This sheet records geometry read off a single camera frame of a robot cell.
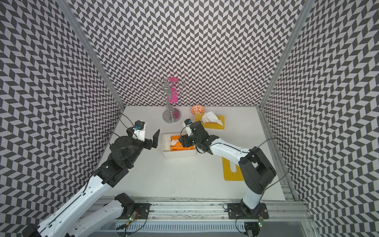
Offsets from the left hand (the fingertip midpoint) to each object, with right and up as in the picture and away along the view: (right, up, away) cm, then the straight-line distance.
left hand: (149, 129), depth 71 cm
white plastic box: (+3, -15, +22) cm, 27 cm away
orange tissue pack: (+10, -11, +18) cm, 23 cm away
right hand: (+15, -8, +16) cm, 24 cm away
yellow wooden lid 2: (+42, -28, +15) cm, 53 cm away
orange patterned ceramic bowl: (+25, +13, +44) cm, 52 cm away
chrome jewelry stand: (+3, +8, +42) cm, 43 cm away
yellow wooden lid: (+24, +6, +40) cm, 47 cm away
